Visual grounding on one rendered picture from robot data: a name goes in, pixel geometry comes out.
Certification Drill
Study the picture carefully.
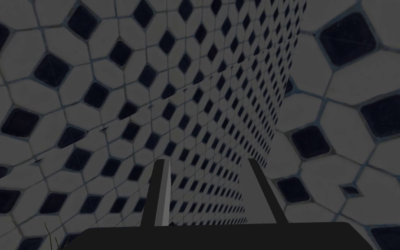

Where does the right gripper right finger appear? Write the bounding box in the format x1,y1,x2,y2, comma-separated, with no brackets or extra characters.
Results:
239,158,289,225

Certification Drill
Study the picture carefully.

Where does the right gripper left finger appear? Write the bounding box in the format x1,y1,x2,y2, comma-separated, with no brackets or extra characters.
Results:
140,158,171,228

